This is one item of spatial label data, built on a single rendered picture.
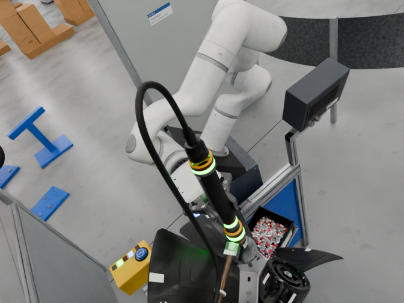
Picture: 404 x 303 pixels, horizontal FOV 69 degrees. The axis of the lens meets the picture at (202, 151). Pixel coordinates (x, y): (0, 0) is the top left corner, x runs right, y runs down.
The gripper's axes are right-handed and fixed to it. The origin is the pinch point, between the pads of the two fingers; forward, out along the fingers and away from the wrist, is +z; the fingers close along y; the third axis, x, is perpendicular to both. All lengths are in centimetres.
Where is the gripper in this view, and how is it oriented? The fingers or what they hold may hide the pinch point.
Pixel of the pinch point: (222, 207)
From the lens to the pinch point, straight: 62.5
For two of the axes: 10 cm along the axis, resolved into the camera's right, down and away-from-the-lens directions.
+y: -7.7, 6.0, -2.4
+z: 5.6, 4.5, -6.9
